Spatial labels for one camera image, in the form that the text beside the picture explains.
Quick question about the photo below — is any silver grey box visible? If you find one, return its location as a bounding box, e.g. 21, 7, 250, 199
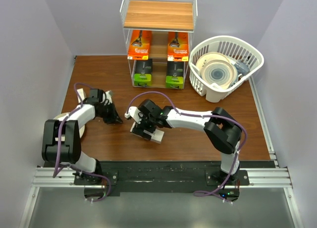
130, 127, 164, 144

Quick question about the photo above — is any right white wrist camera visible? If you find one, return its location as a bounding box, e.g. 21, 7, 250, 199
124, 106, 144, 126

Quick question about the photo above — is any white small box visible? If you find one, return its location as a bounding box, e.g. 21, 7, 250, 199
76, 88, 86, 104

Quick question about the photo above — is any orange razor box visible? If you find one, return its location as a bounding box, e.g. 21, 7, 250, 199
127, 30, 152, 60
167, 32, 189, 62

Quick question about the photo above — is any cream plate on table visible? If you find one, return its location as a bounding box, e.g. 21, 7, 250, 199
54, 112, 85, 142

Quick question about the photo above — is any blue ringed plate in basket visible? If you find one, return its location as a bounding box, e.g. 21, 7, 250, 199
201, 60, 238, 90

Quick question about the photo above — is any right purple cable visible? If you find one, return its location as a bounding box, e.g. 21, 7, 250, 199
126, 91, 249, 199

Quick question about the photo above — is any black green razor box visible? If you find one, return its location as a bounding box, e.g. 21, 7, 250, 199
133, 59, 153, 87
165, 61, 184, 90

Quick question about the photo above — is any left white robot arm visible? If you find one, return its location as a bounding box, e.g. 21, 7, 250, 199
42, 89, 123, 184

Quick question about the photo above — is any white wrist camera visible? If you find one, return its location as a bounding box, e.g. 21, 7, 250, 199
103, 91, 113, 105
124, 106, 144, 126

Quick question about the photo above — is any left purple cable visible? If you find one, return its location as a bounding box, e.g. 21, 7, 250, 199
52, 82, 111, 203

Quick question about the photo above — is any white wire wooden shelf unit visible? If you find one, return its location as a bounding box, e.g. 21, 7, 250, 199
119, 0, 198, 89

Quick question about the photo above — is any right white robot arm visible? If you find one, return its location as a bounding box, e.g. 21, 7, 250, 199
125, 99, 242, 185

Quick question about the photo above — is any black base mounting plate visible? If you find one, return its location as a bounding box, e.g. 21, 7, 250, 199
74, 160, 250, 198

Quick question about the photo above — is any purple cable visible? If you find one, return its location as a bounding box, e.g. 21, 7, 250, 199
126, 91, 249, 199
52, 82, 111, 203

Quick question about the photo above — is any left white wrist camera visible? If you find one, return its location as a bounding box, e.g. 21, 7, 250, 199
103, 91, 113, 105

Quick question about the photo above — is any aluminium frame rail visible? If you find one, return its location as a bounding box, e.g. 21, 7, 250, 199
20, 161, 304, 228

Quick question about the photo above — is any grey object in basket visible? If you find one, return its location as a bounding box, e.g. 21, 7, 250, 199
234, 60, 250, 76

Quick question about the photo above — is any white plastic slatted basket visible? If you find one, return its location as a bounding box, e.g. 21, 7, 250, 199
188, 35, 264, 103

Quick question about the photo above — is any cream plate in basket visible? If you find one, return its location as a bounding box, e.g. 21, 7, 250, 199
195, 52, 230, 70

